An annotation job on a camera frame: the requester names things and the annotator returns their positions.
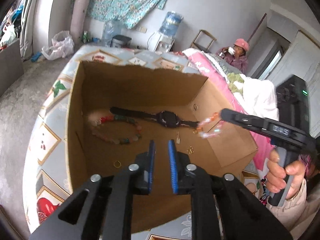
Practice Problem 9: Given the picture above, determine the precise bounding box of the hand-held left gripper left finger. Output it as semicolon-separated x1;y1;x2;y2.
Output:
29;140;157;240

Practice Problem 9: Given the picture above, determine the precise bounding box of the wooden chair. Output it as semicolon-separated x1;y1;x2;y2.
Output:
189;29;217;53

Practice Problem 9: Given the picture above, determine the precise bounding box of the white fluffy blanket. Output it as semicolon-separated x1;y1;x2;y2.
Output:
234;75;280;123

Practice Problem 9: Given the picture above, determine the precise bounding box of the person's right hand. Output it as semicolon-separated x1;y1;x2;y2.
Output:
265;150;307;200

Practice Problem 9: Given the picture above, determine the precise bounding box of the grey cabinet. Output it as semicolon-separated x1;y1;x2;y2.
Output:
0;39;24;98

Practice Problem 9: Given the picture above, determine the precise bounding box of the white plastic bag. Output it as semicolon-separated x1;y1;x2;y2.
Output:
41;30;75;60

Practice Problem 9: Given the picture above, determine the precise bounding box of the purple smart watch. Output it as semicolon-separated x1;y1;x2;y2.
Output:
109;106;200;128

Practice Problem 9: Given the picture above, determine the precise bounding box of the printed fruit tablecloth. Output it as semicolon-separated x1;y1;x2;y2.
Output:
22;44;265;240

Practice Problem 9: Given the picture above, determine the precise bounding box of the rolled pink mat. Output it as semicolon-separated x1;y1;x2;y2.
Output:
70;0;92;40

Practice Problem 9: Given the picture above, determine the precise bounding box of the large cardboard box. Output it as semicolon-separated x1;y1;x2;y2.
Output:
65;60;258;234

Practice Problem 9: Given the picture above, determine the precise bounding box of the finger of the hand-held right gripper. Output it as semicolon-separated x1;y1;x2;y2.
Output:
220;108;266;131

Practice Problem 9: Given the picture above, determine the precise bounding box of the teal floral wall cloth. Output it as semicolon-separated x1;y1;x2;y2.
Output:
80;0;177;29

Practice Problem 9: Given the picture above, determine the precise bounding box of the clear plastic water jug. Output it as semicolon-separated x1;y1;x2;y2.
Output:
102;20;124;47

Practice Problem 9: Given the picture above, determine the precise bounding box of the blue water jug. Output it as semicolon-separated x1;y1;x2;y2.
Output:
159;11;183;37

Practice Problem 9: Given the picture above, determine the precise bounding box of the multicolour bead necklace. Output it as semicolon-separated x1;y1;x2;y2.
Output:
90;115;142;145

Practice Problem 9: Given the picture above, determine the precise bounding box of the grey rice cooker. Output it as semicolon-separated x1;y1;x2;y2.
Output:
110;35;132;48

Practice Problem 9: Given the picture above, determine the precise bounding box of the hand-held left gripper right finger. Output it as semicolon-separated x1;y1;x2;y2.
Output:
167;139;293;240

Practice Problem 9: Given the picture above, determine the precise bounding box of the grey lace cloth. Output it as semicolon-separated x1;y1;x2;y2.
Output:
210;54;245;93

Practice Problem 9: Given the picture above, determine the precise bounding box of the white shopping bag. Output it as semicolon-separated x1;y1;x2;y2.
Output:
0;25;17;47

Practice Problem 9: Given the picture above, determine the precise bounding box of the grey curtain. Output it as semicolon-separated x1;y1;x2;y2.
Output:
19;0;43;60

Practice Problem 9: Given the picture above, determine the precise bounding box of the white water dispenser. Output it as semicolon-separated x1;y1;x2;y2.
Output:
152;31;175;53

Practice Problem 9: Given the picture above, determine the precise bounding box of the person's right forearm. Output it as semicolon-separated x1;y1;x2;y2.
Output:
269;177;320;233

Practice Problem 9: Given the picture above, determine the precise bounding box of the pink floral blanket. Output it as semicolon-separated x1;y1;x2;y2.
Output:
182;49;272;205

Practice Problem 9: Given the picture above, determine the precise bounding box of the small pink bead bracelet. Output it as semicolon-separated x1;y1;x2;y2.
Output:
199;111;223;139

